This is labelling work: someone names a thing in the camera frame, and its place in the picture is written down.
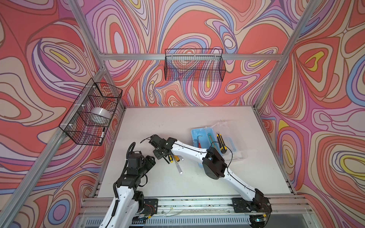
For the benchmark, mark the clear handled screwdriver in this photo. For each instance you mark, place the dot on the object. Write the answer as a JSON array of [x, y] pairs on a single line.
[[179, 168]]

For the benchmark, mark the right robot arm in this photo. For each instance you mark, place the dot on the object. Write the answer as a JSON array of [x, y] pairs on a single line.
[[214, 167]]

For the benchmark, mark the black wire basket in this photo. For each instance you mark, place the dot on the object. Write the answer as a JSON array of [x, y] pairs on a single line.
[[194, 64], [77, 125]]

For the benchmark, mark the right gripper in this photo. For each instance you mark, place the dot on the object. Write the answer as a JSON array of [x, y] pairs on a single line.
[[158, 156]]

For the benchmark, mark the yellow black utility knife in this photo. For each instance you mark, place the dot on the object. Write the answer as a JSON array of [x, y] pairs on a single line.
[[222, 144]]

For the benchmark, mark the teal utility knife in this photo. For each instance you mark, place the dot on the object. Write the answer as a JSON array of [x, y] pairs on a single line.
[[210, 137]]

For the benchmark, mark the blue plastic tool box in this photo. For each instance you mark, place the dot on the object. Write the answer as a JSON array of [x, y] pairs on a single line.
[[204, 139]]

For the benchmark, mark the back black wire basket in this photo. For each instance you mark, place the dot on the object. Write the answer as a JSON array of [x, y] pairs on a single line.
[[194, 64]]

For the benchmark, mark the red sleeved hex key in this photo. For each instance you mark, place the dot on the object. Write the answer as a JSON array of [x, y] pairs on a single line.
[[197, 142]]

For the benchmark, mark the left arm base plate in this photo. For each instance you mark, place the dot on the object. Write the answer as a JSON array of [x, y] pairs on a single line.
[[149, 208]]

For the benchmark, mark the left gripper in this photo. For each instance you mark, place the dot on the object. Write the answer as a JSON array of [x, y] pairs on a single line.
[[148, 162]]

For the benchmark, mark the clear tool box lid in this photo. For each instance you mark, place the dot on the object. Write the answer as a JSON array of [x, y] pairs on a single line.
[[232, 139]]

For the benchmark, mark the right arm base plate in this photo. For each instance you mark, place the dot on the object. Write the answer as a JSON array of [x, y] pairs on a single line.
[[242, 206]]

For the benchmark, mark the left black wire basket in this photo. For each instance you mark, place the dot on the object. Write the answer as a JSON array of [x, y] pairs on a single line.
[[77, 125]]

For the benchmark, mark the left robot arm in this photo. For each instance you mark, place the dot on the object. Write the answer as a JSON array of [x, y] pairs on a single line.
[[128, 204]]

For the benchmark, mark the silver tape roll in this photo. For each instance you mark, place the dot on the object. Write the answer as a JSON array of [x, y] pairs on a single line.
[[99, 116]]

